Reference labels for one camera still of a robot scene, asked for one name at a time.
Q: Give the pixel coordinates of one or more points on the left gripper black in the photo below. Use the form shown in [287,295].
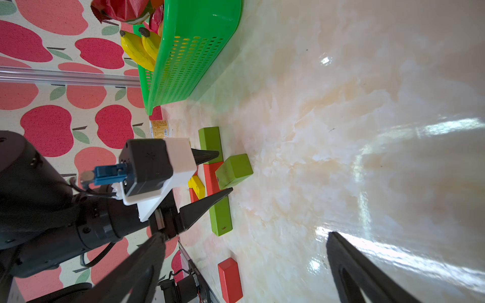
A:
[171,221]

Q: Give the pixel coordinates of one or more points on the yellow block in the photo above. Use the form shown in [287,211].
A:
[197,185]

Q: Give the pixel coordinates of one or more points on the yellow banana bunch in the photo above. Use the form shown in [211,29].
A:
[142,46]

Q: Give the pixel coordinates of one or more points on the red block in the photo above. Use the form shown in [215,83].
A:
[230,280]
[211,182]
[193,195]

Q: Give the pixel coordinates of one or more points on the left aluminium post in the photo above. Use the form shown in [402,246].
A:
[29,75]

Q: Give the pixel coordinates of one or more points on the red snack packet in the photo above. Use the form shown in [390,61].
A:
[132,12]

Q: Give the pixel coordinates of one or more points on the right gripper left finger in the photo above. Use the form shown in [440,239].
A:
[135,278]

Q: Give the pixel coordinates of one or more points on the green plastic basket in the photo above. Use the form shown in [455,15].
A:
[194,33]

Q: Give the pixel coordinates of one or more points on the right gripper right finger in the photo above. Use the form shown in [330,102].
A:
[357,278]

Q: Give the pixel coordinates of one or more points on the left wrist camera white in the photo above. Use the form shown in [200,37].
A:
[147,170]

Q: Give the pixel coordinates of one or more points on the green block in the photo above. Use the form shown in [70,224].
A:
[220,217]
[210,139]
[233,171]

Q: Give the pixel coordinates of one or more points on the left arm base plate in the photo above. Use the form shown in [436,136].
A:
[185,283]

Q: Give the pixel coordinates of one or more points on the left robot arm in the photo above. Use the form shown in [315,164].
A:
[47,220]

